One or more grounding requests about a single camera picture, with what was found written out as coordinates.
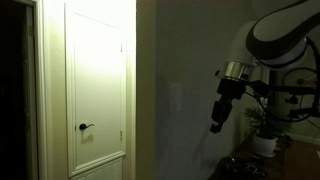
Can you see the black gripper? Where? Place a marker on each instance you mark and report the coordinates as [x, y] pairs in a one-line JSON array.
[[221, 109]]

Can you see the white wall light switch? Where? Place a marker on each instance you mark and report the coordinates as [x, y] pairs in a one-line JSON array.
[[175, 98]]

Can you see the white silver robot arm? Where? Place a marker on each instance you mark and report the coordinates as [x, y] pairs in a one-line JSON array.
[[277, 40]]

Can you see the green potted plant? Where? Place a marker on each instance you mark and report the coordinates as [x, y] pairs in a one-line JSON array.
[[263, 125]]

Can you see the white plant pot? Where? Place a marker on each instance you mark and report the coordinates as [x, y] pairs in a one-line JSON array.
[[264, 146]]

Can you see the dark bowl with items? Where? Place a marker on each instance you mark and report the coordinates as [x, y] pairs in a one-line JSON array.
[[238, 168]]

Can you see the bicycle in background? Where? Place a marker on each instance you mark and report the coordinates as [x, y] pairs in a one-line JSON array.
[[300, 81]]

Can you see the dark wooden side table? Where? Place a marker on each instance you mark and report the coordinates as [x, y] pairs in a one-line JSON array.
[[293, 160]]

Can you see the white panel door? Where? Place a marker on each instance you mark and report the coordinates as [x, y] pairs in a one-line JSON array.
[[98, 44]]

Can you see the black camera stand clamp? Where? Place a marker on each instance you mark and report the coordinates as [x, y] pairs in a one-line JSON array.
[[300, 112]]

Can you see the dark lever door handle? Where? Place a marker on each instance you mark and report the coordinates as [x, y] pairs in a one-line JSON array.
[[85, 126]]

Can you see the white door frame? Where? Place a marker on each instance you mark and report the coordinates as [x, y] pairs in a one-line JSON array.
[[34, 91]]

